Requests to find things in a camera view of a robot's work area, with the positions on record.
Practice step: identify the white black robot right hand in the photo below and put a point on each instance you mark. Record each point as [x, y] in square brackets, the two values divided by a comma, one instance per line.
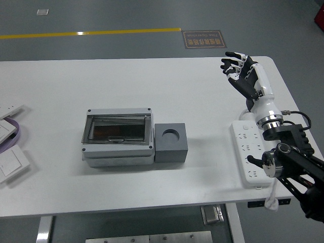
[260, 86]

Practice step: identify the grey box with clear lid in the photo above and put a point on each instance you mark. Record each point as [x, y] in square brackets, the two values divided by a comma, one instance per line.
[116, 158]

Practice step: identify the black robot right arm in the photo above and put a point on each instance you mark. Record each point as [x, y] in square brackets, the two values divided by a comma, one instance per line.
[303, 164]

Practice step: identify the grey cube with round hole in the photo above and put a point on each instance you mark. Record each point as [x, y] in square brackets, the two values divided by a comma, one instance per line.
[172, 154]

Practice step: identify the white power strip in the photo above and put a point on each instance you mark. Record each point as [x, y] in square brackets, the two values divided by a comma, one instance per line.
[243, 141]

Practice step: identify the brown floor sign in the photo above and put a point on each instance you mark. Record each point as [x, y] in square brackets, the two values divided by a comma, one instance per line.
[204, 39]

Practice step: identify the red crate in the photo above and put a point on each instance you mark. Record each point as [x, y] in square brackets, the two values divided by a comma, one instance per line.
[320, 16]

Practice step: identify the black table control panel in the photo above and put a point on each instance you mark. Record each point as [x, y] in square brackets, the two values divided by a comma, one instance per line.
[255, 204]

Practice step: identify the white table leg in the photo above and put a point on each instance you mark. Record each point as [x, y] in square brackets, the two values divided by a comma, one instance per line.
[235, 225]
[44, 230]

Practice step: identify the yellow floor tape line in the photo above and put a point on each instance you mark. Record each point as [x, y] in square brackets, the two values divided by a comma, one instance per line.
[101, 32]

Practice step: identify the grey metal plate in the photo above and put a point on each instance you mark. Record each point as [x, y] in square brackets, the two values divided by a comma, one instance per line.
[181, 238]
[116, 239]

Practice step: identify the small silver floor plate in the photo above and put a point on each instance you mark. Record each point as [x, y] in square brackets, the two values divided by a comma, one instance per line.
[42, 11]

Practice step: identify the grey metal table bracket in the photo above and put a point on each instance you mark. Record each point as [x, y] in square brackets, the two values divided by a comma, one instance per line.
[212, 215]

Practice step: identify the white switch panel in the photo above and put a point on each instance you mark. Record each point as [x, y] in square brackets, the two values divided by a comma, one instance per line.
[5, 130]
[10, 110]
[12, 162]

